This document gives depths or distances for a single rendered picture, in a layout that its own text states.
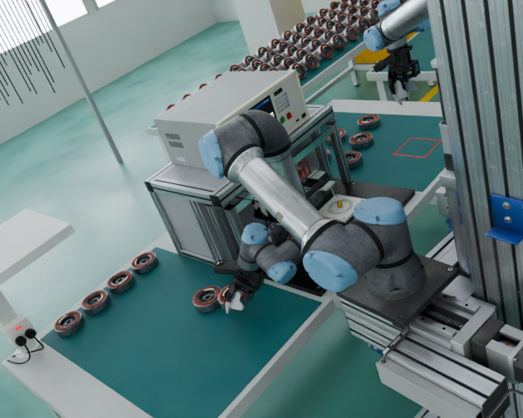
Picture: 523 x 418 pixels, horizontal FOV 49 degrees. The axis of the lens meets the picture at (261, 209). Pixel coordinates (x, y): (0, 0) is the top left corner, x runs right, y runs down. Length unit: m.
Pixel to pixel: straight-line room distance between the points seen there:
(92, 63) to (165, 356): 7.21
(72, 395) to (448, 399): 1.25
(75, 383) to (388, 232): 1.24
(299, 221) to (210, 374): 0.71
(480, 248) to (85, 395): 1.32
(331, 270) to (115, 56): 8.03
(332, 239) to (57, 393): 1.20
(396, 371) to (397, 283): 0.21
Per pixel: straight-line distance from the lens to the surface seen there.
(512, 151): 1.25
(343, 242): 1.31
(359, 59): 6.22
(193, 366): 1.93
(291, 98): 2.25
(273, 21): 6.03
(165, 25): 9.67
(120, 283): 2.42
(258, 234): 1.69
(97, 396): 2.04
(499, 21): 1.14
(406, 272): 1.44
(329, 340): 2.91
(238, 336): 1.95
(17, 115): 8.43
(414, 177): 2.48
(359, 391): 2.67
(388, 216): 1.34
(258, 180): 1.41
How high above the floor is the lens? 2.00
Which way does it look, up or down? 29 degrees down
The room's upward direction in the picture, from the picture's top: 20 degrees counter-clockwise
